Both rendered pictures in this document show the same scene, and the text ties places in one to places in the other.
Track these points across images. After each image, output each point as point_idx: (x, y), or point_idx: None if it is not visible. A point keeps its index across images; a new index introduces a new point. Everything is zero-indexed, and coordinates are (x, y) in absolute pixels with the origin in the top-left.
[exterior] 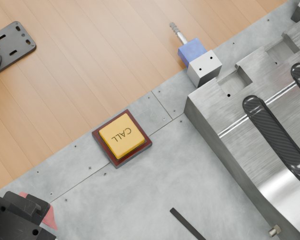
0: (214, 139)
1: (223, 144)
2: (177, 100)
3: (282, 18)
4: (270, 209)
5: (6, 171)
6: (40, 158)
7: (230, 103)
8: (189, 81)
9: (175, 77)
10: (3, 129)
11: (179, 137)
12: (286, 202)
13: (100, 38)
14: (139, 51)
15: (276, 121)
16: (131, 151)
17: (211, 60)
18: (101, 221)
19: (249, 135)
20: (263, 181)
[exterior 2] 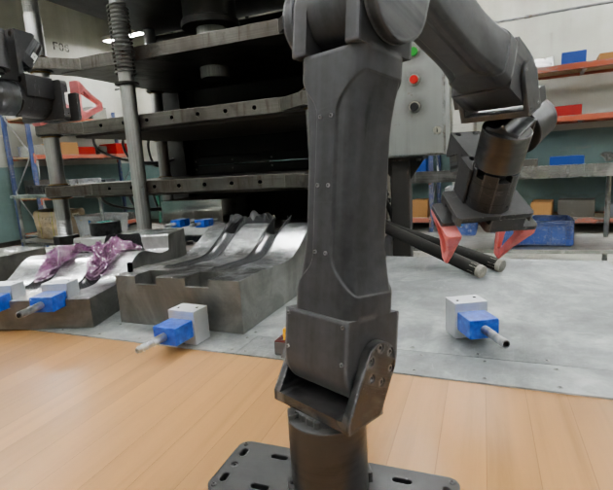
0: (265, 288)
1: (269, 270)
2: (233, 339)
3: (94, 330)
4: (298, 262)
5: (449, 389)
6: (398, 377)
7: (229, 271)
8: (204, 341)
9: (206, 347)
10: (407, 415)
11: (272, 328)
12: (289, 246)
13: (184, 405)
14: (186, 375)
15: (228, 263)
16: None
17: (181, 306)
18: (400, 329)
19: (249, 265)
20: (282, 259)
